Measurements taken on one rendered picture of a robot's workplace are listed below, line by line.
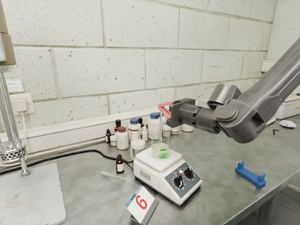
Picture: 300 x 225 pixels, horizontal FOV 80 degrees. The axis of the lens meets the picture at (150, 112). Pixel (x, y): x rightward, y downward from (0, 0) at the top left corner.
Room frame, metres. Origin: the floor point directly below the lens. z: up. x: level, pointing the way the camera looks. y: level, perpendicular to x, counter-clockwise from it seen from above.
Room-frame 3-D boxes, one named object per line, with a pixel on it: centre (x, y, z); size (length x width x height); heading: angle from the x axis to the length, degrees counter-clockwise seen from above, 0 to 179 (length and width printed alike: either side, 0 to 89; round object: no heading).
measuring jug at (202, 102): (1.11, -0.37, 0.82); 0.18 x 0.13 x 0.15; 157
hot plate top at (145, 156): (0.54, -0.03, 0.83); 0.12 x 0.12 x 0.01; 46
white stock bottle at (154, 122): (0.87, -0.02, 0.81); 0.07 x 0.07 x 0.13
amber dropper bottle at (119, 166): (0.58, 0.11, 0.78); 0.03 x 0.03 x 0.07
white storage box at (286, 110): (1.33, -0.96, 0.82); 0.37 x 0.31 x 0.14; 118
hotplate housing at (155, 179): (0.52, -0.05, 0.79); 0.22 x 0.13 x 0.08; 46
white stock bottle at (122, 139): (0.76, 0.13, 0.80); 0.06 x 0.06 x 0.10
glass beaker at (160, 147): (0.54, -0.03, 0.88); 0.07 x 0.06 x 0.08; 142
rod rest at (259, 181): (0.54, -0.36, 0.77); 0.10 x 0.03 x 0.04; 25
